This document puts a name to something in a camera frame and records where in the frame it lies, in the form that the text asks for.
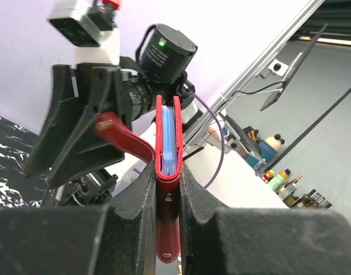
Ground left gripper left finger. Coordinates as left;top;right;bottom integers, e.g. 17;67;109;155
0;162;156;274

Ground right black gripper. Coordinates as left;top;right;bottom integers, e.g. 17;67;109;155
22;64;153;189

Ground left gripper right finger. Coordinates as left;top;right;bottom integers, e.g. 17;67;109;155
180;167;351;274

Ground red leather card holder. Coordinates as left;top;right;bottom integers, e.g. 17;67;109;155
94;95;184;264

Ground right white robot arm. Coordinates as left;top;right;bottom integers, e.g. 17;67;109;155
22;24;198;189

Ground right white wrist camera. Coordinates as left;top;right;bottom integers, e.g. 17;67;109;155
48;0;122;65

